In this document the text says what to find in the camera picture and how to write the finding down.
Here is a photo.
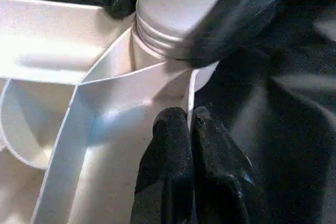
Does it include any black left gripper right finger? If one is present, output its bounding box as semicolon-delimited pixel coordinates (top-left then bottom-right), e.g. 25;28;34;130
191;105;263;224

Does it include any white plastic table top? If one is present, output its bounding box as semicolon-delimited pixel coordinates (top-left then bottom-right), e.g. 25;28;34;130
0;0;220;224

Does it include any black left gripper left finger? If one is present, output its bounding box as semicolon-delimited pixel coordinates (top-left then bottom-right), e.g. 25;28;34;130
130;106;195;224

